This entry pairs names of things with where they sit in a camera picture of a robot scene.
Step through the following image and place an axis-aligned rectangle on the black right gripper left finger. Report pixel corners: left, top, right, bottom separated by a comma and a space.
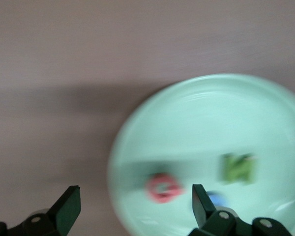
0, 185, 81, 236

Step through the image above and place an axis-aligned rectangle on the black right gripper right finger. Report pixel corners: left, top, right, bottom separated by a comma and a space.
189, 183, 290, 236

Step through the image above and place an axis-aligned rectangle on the blue foam letter C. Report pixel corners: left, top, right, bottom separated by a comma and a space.
206, 191, 229, 208

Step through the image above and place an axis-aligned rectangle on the green foam letter N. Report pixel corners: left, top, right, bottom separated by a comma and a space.
220, 152, 258, 185

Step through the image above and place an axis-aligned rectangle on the red foam letter Q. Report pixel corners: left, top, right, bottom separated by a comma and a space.
145, 172, 185, 204

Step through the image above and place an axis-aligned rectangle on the green plate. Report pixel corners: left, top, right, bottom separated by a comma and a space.
107, 73, 295, 236

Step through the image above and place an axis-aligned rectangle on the brown table cover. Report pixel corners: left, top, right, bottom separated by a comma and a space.
0, 0, 295, 236

